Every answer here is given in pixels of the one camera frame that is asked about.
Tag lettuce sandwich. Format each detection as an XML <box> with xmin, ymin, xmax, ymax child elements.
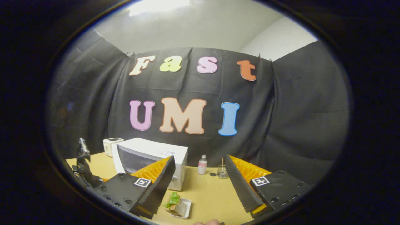
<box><xmin>162</xmin><ymin>192</ymin><xmax>185</xmax><ymax>217</ymax></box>

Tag black backdrop cloth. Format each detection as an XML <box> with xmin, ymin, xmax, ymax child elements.
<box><xmin>47</xmin><ymin>30</ymin><xmax>350</xmax><ymax>188</ymax></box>

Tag clear bottle with pink label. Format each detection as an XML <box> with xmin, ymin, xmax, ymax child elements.
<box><xmin>198</xmin><ymin>154</ymin><xmax>208</xmax><ymax>175</ymax></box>

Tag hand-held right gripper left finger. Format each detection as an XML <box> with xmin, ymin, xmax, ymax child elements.
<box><xmin>94</xmin><ymin>155</ymin><xmax>176</xmax><ymax>219</ymax></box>

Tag ceiling light panel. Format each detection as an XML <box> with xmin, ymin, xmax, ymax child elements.
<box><xmin>128</xmin><ymin>0</ymin><xmax>191</xmax><ymax>17</ymax></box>

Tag white plastic tray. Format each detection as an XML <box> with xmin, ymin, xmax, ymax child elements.
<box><xmin>162</xmin><ymin>198</ymin><xmax>192</xmax><ymax>219</ymax></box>

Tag glass jar with stick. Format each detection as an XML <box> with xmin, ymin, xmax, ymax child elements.
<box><xmin>217</xmin><ymin>158</ymin><xmax>229</xmax><ymax>179</ymax></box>

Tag white toaster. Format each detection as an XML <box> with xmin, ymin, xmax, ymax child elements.
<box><xmin>103</xmin><ymin>137</ymin><xmax>124</xmax><ymax>157</ymax></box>

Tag white microwave oven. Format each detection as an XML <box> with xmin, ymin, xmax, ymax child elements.
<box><xmin>112</xmin><ymin>137</ymin><xmax>189</xmax><ymax>191</ymax></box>

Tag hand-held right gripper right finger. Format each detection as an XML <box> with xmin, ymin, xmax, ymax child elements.
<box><xmin>225</xmin><ymin>154</ymin><xmax>313</xmax><ymax>218</ymax></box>

